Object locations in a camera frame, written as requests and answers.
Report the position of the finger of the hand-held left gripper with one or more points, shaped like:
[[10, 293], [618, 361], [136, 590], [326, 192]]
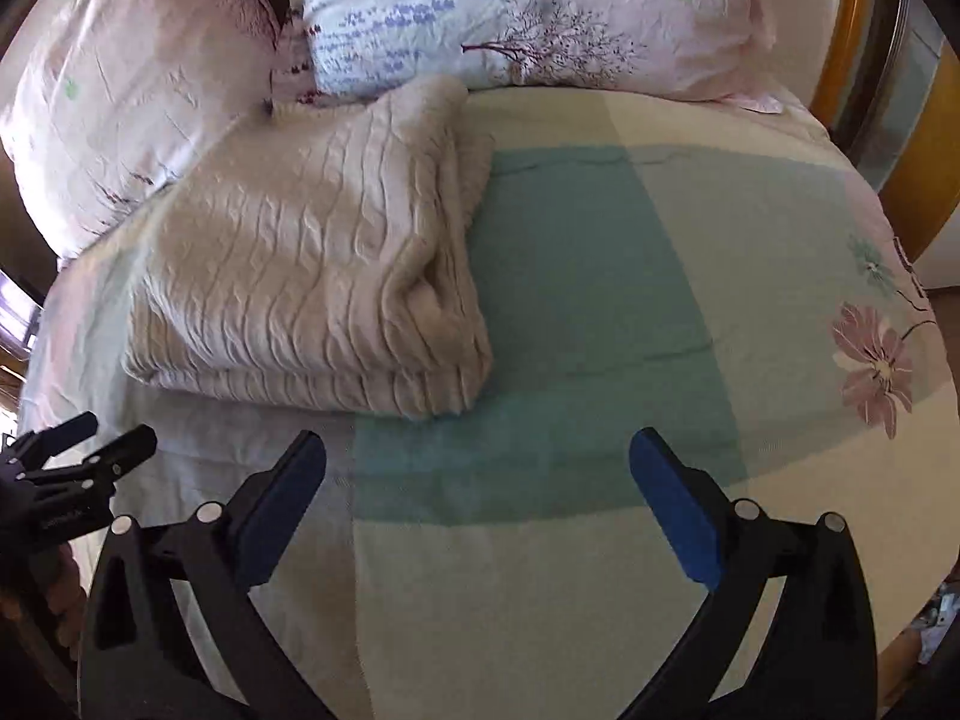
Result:
[[64, 435], [112, 456]]

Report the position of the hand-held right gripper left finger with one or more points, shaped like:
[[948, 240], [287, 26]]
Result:
[[279, 510]]

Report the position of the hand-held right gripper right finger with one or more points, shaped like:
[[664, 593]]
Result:
[[679, 510]]

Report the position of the person's left hand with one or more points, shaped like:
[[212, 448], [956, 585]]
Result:
[[64, 592]]

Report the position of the pastel checked floral bedsheet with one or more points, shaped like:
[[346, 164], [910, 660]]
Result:
[[600, 390]]

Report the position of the pink floral pillow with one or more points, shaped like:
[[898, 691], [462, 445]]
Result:
[[127, 82]]

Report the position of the wooden bed headboard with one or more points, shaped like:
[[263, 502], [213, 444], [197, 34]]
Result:
[[870, 67]]

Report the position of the white floral pillow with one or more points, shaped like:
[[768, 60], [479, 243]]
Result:
[[525, 7]]

